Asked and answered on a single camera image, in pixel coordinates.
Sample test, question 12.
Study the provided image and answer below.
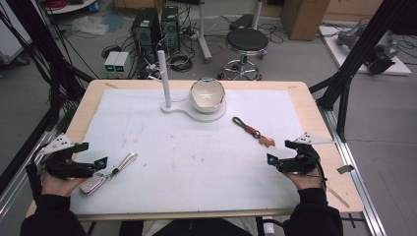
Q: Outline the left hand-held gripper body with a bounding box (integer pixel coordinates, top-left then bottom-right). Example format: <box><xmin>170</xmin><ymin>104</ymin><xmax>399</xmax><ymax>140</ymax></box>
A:
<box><xmin>38</xmin><ymin>132</ymin><xmax>99</xmax><ymax>181</ymax></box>

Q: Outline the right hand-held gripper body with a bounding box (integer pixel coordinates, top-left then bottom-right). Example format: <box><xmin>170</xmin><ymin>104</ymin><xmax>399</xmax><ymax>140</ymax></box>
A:
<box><xmin>275</xmin><ymin>131</ymin><xmax>336</xmax><ymax>175</ymax></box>

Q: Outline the car key with silver strap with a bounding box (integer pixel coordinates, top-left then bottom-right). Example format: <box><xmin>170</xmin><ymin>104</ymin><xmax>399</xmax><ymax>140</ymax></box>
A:
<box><xmin>79</xmin><ymin>150</ymin><xmax>139</xmax><ymax>197</ymax></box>

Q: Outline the white ceramic bowl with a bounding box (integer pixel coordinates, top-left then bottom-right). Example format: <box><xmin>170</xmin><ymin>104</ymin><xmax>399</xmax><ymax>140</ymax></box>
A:
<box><xmin>189</xmin><ymin>77</ymin><xmax>227</xmax><ymax>114</ymax></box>

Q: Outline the person's right hand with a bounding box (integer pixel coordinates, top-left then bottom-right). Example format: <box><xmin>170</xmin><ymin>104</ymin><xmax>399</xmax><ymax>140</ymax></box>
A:
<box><xmin>283</xmin><ymin>168</ymin><xmax>327</xmax><ymax>192</ymax></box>

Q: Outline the person's left hand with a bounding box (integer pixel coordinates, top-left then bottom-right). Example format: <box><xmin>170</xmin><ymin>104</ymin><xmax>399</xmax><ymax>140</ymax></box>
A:
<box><xmin>40</xmin><ymin>170</ymin><xmax>89</xmax><ymax>198</ymax></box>

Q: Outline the wooden table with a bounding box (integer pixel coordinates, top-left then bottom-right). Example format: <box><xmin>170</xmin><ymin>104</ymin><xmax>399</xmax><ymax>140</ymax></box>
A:
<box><xmin>25</xmin><ymin>79</ymin><xmax>365</xmax><ymax>221</ymax></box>

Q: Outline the small black card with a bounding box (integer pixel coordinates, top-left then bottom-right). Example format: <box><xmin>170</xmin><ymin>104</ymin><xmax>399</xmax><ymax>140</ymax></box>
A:
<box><xmin>336</xmin><ymin>164</ymin><xmax>356</xmax><ymax>175</ymax></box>

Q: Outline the thin wooden stick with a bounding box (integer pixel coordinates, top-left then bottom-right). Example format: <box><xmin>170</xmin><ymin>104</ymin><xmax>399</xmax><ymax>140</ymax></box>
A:
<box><xmin>327</xmin><ymin>187</ymin><xmax>351</xmax><ymax>209</ymax></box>

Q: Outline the white table mat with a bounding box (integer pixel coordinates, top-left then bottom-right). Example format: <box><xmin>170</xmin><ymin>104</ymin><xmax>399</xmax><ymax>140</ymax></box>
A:
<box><xmin>69</xmin><ymin>88</ymin><xmax>305</xmax><ymax>216</ymax></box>

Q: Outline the grey power supply unit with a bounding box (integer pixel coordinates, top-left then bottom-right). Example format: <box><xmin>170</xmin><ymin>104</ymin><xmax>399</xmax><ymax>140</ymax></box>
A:
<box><xmin>113</xmin><ymin>51</ymin><xmax>132</xmax><ymax>80</ymax></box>
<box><xmin>103</xmin><ymin>50</ymin><xmax>120</xmax><ymax>80</ymax></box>

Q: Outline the white stand with pole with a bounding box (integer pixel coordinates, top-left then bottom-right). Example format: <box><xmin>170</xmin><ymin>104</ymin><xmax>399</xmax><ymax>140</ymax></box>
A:
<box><xmin>155</xmin><ymin>49</ymin><xmax>228</xmax><ymax>124</ymax></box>

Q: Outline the person's torso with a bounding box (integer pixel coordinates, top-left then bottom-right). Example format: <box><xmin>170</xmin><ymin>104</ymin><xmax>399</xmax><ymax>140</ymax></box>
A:
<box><xmin>119</xmin><ymin>217</ymin><xmax>261</xmax><ymax>236</ymax></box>

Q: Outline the black round stool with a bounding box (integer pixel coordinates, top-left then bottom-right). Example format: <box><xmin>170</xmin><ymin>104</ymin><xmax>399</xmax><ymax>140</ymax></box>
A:
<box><xmin>217</xmin><ymin>27</ymin><xmax>270</xmax><ymax>82</ymax></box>

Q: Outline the clear plastic bag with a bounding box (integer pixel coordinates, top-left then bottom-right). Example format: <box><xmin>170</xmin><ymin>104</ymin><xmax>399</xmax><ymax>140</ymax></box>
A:
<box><xmin>69</xmin><ymin>15</ymin><xmax>110</xmax><ymax>36</ymax></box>

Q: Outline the grey machine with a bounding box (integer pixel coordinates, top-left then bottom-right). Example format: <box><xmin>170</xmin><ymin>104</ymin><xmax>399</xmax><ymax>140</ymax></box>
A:
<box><xmin>335</xmin><ymin>22</ymin><xmax>400</xmax><ymax>76</ymax></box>

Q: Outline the cardboard box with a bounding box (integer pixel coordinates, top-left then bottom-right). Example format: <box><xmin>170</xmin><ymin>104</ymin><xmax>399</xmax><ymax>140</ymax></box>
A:
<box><xmin>280</xmin><ymin>0</ymin><xmax>331</xmax><ymax>41</ymax></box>

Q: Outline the white floor board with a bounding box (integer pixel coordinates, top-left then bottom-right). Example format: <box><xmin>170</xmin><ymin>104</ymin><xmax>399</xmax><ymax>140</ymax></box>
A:
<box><xmin>318</xmin><ymin>25</ymin><xmax>413</xmax><ymax>77</ymax></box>

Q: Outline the black computer tower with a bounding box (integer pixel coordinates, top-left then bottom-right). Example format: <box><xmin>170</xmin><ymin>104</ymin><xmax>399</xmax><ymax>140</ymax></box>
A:
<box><xmin>159</xmin><ymin>5</ymin><xmax>181</xmax><ymax>54</ymax></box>
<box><xmin>131</xmin><ymin>7</ymin><xmax>162</xmax><ymax>64</ymax></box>

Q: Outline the white desk leg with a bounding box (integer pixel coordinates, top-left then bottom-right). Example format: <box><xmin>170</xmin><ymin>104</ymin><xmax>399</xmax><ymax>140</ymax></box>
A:
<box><xmin>251</xmin><ymin>0</ymin><xmax>265</xmax><ymax>30</ymax></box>
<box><xmin>196</xmin><ymin>0</ymin><xmax>213</xmax><ymax>64</ymax></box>

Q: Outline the round white table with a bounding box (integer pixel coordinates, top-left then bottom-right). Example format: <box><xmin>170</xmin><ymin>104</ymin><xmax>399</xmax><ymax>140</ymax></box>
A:
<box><xmin>41</xmin><ymin>0</ymin><xmax>96</xmax><ymax>15</ymax></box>

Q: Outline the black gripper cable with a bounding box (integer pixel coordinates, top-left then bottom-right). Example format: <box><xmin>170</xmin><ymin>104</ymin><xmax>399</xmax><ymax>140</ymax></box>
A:
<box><xmin>308</xmin><ymin>148</ymin><xmax>329</xmax><ymax>193</ymax></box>
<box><xmin>25</xmin><ymin>162</ymin><xmax>43</xmax><ymax>201</ymax></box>

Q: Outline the aluminium rail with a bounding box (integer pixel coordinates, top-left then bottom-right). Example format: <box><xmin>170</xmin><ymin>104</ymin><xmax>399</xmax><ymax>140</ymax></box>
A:
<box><xmin>316</xmin><ymin>103</ymin><xmax>388</xmax><ymax>236</ymax></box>
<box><xmin>0</xmin><ymin>107</ymin><xmax>72</xmax><ymax>221</ymax></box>

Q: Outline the black metal frame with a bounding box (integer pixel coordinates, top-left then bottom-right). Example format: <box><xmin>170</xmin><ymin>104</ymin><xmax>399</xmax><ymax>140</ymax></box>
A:
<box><xmin>0</xmin><ymin>0</ymin><xmax>96</xmax><ymax>195</ymax></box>
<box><xmin>308</xmin><ymin>0</ymin><xmax>417</xmax><ymax>144</ymax></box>

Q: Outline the coiled black cable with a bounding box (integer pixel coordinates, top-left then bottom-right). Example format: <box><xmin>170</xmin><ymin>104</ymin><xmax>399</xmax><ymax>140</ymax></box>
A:
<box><xmin>166</xmin><ymin>51</ymin><xmax>195</xmax><ymax>74</ymax></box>

